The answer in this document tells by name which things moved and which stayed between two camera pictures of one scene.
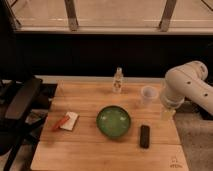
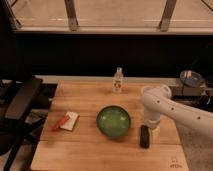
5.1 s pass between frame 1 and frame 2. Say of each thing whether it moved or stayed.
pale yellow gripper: moved
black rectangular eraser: stayed
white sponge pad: stayed
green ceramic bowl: stayed
